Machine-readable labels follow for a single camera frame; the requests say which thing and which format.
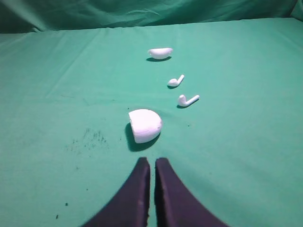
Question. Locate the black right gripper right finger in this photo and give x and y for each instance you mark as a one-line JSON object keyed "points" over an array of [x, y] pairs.
{"points": [[175, 205]]}

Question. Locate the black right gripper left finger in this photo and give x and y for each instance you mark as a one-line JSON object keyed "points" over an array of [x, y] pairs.
{"points": [[129, 207]]}

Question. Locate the white earphone case body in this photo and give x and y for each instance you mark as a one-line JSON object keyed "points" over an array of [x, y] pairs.
{"points": [[146, 125]]}

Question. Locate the white earphone case lid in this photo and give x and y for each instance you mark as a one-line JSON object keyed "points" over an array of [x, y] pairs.
{"points": [[160, 53]]}

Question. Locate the white earbud near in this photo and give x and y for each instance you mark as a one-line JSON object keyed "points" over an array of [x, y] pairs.
{"points": [[183, 102]]}

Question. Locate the white earbud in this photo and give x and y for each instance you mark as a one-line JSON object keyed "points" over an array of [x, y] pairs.
{"points": [[175, 82], [183, 102]]}

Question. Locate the green tablecloth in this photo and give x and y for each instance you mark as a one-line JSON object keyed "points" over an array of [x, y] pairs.
{"points": [[66, 143]]}

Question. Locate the white earbud far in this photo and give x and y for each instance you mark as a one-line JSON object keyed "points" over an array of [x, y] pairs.
{"points": [[175, 82]]}

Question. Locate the green backdrop curtain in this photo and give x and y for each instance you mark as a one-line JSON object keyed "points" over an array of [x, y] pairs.
{"points": [[22, 16]]}

